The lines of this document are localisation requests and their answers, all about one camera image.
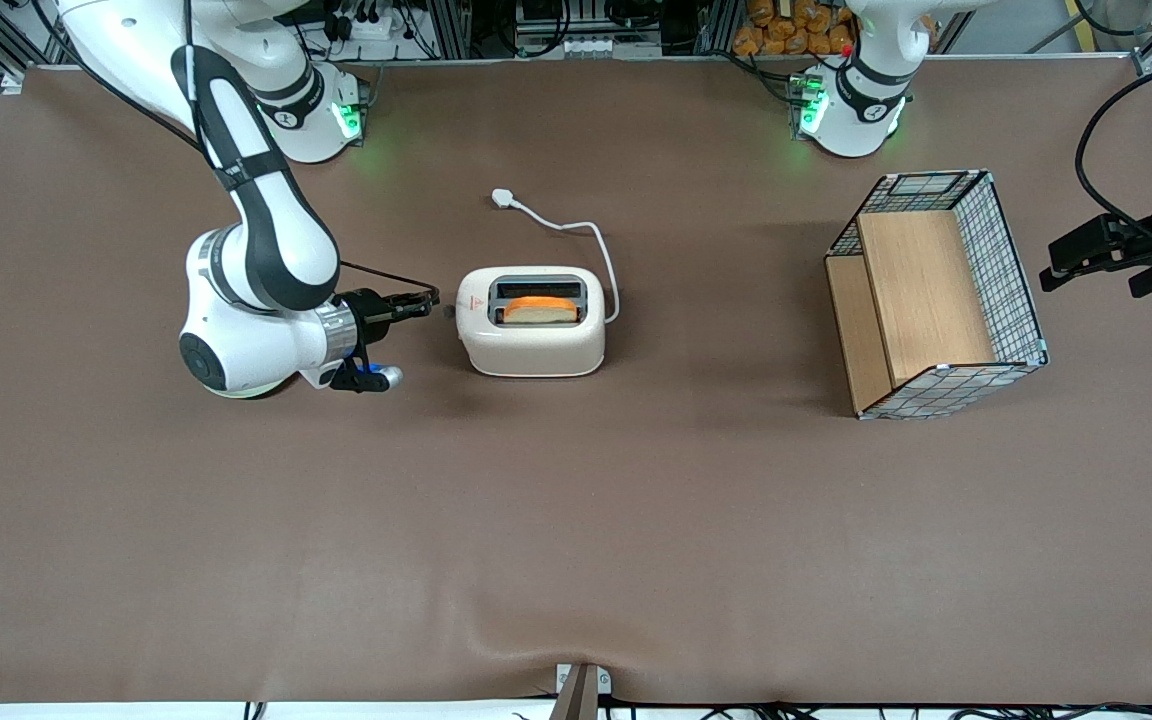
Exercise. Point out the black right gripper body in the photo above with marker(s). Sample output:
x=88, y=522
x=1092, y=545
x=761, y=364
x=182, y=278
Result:
x=369, y=312

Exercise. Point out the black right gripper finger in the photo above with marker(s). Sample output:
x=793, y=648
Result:
x=414, y=312
x=416, y=299

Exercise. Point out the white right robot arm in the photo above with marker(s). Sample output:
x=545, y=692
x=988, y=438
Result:
x=276, y=250

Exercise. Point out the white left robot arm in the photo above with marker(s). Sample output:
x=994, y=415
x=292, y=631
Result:
x=861, y=110

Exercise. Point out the bread slice in toaster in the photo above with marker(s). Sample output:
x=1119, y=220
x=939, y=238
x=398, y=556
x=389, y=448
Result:
x=541, y=312

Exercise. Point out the cream white toaster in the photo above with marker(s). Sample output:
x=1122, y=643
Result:
x=536, y=350

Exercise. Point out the light wooden shelf insert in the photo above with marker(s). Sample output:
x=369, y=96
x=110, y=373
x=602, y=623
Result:
x=921, y=290

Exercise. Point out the white power strip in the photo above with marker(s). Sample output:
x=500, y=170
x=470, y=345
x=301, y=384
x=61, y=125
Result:
x=371, y=28

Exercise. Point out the white terminal strip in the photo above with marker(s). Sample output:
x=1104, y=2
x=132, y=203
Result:
x=611, y=47

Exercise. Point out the pile of orange buns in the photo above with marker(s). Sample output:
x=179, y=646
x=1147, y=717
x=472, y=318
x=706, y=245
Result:
x=766, y=40

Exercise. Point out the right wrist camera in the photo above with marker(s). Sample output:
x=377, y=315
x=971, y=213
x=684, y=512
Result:
x=376, y=378

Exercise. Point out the grey metal table bracket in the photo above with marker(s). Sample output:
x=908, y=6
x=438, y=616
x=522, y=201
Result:
x=581, y=695

